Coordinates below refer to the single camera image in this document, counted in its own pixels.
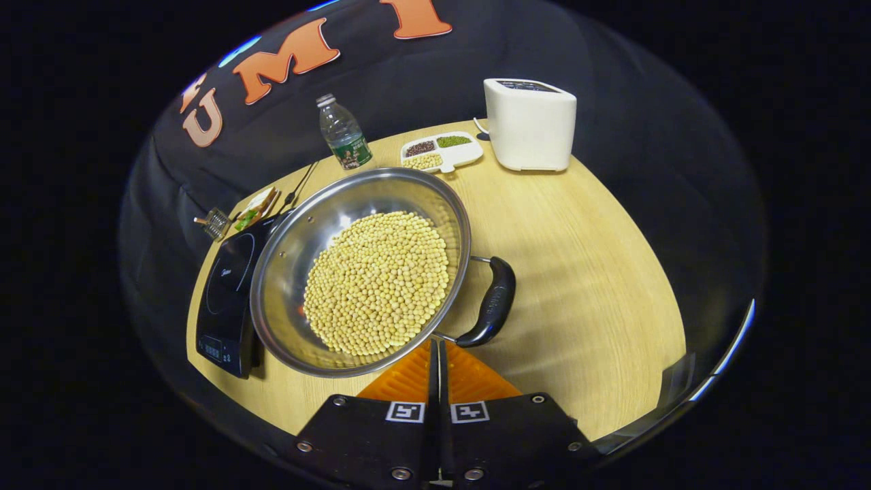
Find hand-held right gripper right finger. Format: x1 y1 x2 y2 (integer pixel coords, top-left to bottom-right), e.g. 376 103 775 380
439 338 604 487

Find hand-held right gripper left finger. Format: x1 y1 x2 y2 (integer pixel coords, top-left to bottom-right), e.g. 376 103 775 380
291 338 440 487

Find pile of soybeans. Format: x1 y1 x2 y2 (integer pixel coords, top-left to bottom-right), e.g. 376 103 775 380
303 211 451 358

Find stainless steel pot black handles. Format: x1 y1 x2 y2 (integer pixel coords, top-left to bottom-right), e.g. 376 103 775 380
249 167 516 379

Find black induction cooktop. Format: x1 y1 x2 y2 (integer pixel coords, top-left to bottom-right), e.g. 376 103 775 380
195 210 295 380

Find sandwich on small plate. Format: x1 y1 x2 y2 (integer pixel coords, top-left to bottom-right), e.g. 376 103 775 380
233 186 282 233

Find white divided plate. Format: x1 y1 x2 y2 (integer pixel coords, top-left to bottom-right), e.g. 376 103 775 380
399 131 484 174

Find clear plastic water bottle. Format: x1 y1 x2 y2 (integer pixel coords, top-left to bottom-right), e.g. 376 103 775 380
316 93 374 171

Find white toaster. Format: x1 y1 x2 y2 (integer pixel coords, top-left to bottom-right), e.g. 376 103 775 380
483 78 578 172

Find black power cable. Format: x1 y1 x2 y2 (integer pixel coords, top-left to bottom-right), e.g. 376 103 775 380
281 161 320 213

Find small metal wire rack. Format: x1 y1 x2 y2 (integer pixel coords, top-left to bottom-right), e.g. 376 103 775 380
193 207 233 243

